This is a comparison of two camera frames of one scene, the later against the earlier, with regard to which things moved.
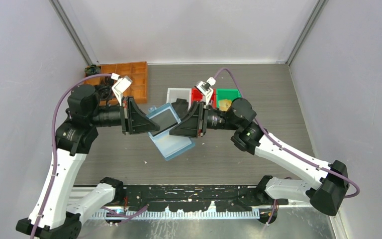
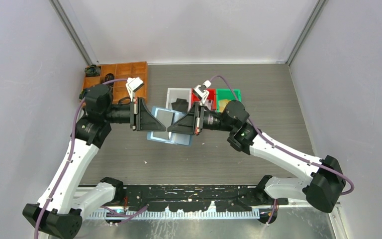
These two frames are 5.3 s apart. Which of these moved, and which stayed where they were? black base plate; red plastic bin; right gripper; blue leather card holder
Moved: blue leather card holder
Stayed: black base plate; right gripper; red plastic bin
